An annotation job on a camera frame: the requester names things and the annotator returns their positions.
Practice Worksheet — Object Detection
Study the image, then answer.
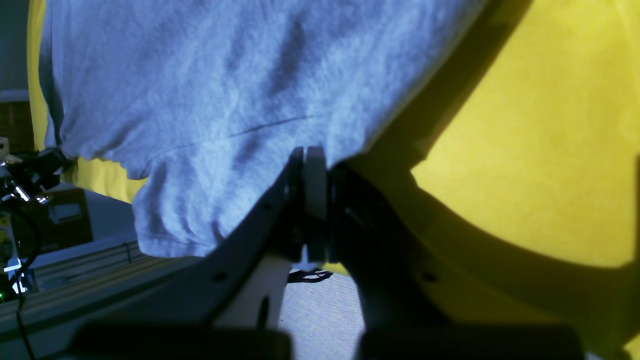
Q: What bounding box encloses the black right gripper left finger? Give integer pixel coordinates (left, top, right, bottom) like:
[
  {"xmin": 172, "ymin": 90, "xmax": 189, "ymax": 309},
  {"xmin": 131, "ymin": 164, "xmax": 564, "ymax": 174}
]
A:
[{"xmin": 70, "ymin": 147, "xmax": 305, "ymax": 360}]

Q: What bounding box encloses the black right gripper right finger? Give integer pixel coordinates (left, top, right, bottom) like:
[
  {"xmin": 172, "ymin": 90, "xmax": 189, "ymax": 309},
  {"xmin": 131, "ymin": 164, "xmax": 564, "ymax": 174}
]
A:
[{"xmin": 305, "ymin": 146, "xmax": 585, "ymax": 360}]

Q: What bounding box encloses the grey t-shirt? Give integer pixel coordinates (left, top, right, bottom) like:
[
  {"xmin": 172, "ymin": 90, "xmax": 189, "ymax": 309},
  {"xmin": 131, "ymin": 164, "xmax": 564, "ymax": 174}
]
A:
[{"xmin": 39, "ymin": 0, "xmax": 489, "ymax": 258}]

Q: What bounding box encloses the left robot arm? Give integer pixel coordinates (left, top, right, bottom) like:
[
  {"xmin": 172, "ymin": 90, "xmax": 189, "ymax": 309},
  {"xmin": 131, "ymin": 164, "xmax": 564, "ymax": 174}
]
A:
[{"xmin": 1, "ymin": 137, "xmax": 74, "ymax": 304}]

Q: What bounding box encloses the yellow table cloth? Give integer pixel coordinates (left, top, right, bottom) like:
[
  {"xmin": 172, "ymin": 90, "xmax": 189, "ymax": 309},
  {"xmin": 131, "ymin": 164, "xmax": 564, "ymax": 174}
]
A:
[{"xmin": 27, "ymin": 0, "xmax": 639, "ymax": 360}]

